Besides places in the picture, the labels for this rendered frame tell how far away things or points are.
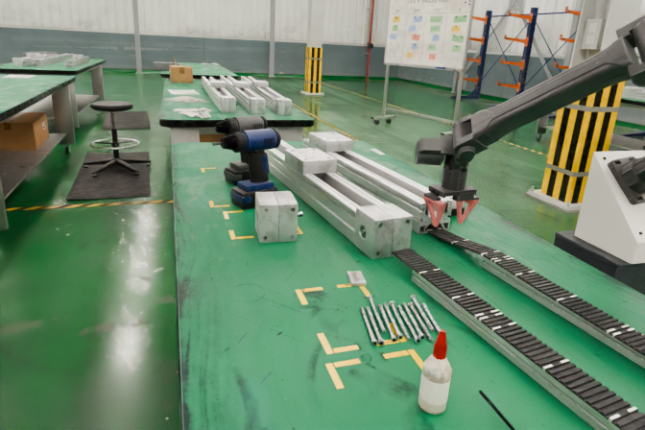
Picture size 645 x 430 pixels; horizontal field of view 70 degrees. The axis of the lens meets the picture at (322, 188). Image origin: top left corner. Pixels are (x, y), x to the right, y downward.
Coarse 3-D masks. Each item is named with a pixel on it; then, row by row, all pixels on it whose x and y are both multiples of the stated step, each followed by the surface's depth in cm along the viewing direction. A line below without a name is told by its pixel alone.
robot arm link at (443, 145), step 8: (448, 136) 108; (424, 144) 108; (432, 144) 107; (440, 144) 107; (448, 144) 107; (416, 152) 112; (424, 152) 108; (432, 152) 107; (440, 152) 107; (448, 152) 106; (464, 152) 101; (472, 152) 101; (416, 160) 112; (424, 160) 109; (432, 160) 109; (440, 160) 109; (456, 160) 106; (464, 160) 105
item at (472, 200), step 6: (456, 198) 111; (462, 198) 111; (468, 198) 112; (474, 198) 113; (456, 204) 119; (462, 204) 118; (468, 204) 114; (474, 204) 114; (468, 210) 115; (462, 216) 117; (462, 222) 117
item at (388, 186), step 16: (352, 160) 164; (368, 160) 157; (352, 176) 150; (368, 176) 141; (384, 176) 146; (400, 176) 140; (368, 192) 141; (384, 192) 133; (400, 192) 125; (416, 192) 131; (416, 208) 120; (448, 208) 122; (416, 224) 120; (448, 224) 123
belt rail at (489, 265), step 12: (492, 264) 100; (504, 276) 98; (516, 288) 95; (528, 288) 93; (540, 300) 89; (552, 300) 87; (564, 312) 85; (576, 324) 83; (588, 324) 81; (600, 336) 79; (624, 348) 75; (636, 360) 73
